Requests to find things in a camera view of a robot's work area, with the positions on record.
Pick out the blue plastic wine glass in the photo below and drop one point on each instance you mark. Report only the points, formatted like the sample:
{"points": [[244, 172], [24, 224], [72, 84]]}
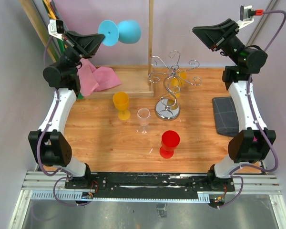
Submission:
{"points": [[127, 32]]}

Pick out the green garment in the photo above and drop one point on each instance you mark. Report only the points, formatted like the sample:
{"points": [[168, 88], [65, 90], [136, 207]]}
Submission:
{"points": [[61, 46]]}

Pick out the red plastic wine glass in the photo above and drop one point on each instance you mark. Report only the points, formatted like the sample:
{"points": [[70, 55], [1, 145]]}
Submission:
{"points": [[169, 142]]}

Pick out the yellow clothes hanger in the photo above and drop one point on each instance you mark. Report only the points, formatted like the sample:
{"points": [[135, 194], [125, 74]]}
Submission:
{"points": [[51, 9]]}

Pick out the chrome wine glass rack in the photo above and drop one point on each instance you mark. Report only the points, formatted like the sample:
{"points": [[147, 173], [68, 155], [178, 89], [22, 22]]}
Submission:
{"points": [[167, 108]]}

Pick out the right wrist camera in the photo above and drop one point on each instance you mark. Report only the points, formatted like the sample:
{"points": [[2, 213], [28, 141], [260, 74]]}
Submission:
{"points": [[246, 16]]}

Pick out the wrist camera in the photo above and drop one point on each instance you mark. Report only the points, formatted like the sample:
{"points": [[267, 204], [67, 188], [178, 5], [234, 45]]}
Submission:
{"points": [[246, 16], [56, 28]]}

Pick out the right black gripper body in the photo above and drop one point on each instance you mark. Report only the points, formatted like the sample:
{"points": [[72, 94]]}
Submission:
{"points": [[227, 40]]}

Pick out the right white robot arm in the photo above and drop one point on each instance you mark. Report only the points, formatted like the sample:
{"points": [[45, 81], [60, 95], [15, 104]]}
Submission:
{"points": [[242, 151]]}

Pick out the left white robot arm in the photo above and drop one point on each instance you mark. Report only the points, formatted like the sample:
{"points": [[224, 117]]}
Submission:
{"points": [[49, 146]]}

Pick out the clear wine glass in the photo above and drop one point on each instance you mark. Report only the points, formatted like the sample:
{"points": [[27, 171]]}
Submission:
{"points": [[143, 116]]}

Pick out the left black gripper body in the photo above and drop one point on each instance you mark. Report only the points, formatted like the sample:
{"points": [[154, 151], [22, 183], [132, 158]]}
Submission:
{"points": [[77, 46]]}

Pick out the yellow wine glass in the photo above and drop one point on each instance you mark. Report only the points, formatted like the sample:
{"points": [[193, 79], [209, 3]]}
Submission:
{"points": [[175, 86], [121, 103]]}

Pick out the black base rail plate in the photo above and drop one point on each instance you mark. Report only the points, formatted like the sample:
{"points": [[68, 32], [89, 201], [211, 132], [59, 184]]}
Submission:
{"points": [[149, 187]]}

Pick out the grey folded cloth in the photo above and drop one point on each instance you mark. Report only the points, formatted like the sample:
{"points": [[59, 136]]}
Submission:
{"points": [[225, 116]]}

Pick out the wooden clothes rack frame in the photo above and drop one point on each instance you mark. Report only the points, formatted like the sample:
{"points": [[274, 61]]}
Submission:
{"points": [[134, 78]]}

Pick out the pink garment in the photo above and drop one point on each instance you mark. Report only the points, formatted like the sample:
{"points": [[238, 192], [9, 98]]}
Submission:
{"points": [[94, 79]]}

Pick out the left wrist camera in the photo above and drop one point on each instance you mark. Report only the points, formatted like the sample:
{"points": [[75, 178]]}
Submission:
{"points": [[56, 28]]}

